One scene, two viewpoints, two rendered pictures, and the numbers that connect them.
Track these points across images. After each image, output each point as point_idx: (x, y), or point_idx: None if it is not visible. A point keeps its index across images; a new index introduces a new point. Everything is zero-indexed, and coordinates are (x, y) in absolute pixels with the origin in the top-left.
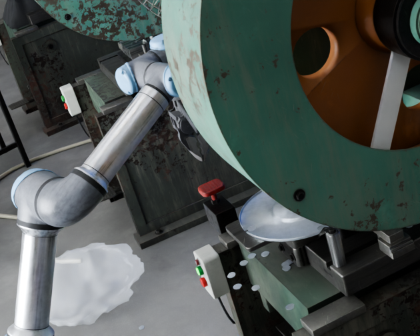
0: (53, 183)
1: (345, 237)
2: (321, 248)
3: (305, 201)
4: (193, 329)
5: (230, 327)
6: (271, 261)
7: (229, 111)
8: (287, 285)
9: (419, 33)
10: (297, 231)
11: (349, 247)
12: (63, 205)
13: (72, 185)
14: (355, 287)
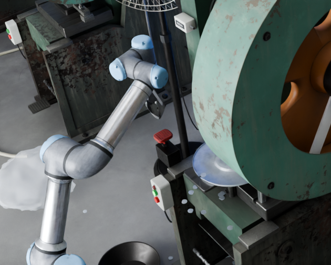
0: (76, 150)
1: None
2: (248, 187)
3: (273, 188)
4: (123, 213)
5: (150, 212)
6: (210, 191)
7: (241, 143)
8: (225, 211)
9: None
10: (235, 179)
11: None
12: (86, 167)
13: (92, 153)
14: (271, 215)
